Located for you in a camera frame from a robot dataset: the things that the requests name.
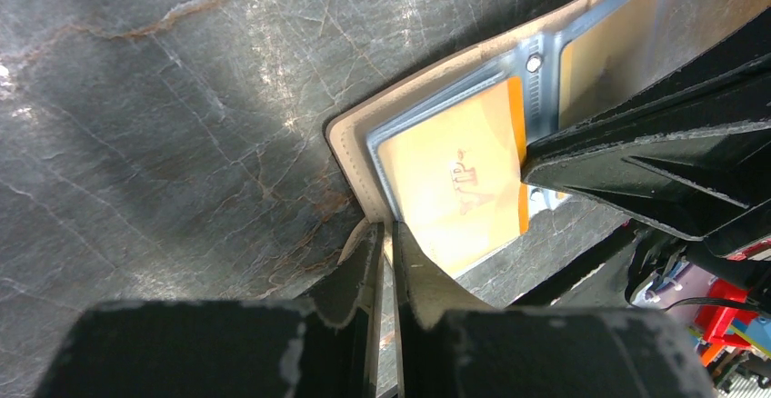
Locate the gold VIP card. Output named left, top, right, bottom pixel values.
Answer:
left=377, top=76, right=529, bottom=277

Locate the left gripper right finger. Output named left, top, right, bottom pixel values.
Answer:
left=392, top=223, right=713, bottom=397

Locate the beige card holder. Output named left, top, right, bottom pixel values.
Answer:
left=325, top=0, right=771, bottom=348

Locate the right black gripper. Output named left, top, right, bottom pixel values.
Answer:
left=522, top=11, right=770, bottom=312

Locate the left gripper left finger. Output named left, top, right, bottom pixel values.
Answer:
left=35, top=223, right=386, bottom=397

